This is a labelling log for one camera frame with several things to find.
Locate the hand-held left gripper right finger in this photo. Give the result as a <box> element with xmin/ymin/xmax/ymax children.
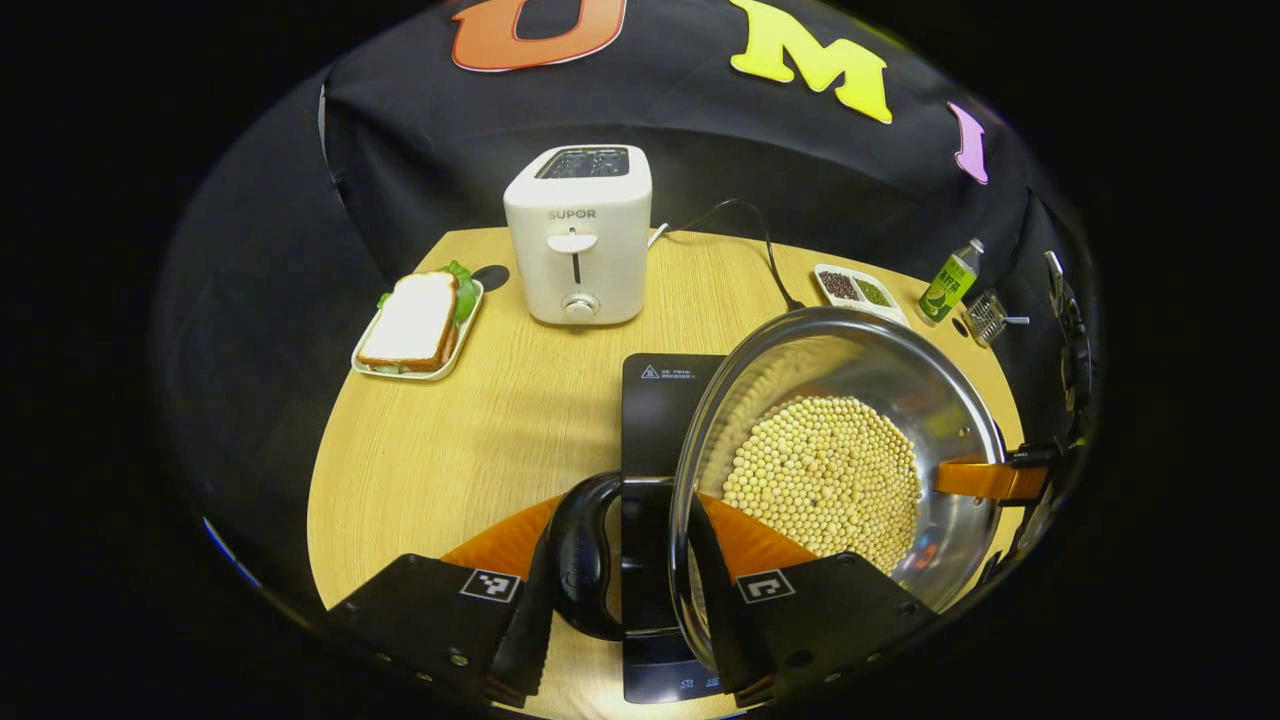
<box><xmin>685</xmin><ymin>492</ymin><xmax>936</xmax><ymax>706</ymax></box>

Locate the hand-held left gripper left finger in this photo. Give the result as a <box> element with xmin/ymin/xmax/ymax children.
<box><xmin>325</xmin><ymin>495</ymin><xmax>561</xmax><ymax>706</ymax></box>

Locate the heap of pale soybeans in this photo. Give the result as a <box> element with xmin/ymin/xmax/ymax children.
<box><xmin>720</xmin><ymin>396</ymin><xmax>923</xmax><ymax>573</ymax></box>

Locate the steel pot with black handles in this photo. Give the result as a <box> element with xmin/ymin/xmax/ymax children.
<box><xmin>548</xmin><ymin>307</ymin><xmax>1006</xmax><ymax>676</ymax></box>

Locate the black induction cooktop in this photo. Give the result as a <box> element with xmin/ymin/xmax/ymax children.
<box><xmin>620</xmin><ymin>352</ymin><xmax>731</xmax><ymax>704</ymax></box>

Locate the green drink bottle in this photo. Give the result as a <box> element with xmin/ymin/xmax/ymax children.
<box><xmin>917</xmin><ymin>238</ymin><xmax>986</xmax><ymax>326</ymax></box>

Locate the white divided bean dish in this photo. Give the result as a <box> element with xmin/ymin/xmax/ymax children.
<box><xmin>813</xmin><ymin>263</ymin><xmax>909</xmax><ymax>326</ymax></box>

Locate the white sandwich plate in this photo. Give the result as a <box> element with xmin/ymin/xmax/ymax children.
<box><xmin>352</xmin><ymin>262</ymin><xmax>486</xmax><ymax>381</ymax></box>

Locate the sandwich with lettuce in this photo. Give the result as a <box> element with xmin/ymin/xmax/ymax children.
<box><xmin>358</xmin><ymin>262</ymin><xmax>479</xmax><ymax>373</ymax></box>

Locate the white toaster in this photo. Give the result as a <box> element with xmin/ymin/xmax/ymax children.
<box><xmin>503</xmin><ymin>145</ymin><xmax>654</xmax><ymax>326</ymax></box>

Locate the black backdrop cloth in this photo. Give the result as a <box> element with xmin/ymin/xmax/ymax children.
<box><xmin>150</xmin><ymin>0</ymin><xmax>1096</xmax><ymax>601</ymax></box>

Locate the wire mesh utensil holder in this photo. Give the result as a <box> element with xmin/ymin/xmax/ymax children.
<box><xmin>965</xmin><ymin>290</ymin><xmax>1006</xmax><ymax>348</ymax></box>

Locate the black power cable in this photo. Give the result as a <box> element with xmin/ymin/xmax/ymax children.
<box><xmin>648</xmin><ymin>198</ymin><xmax>804</xmax><ymax>313</ymax></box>

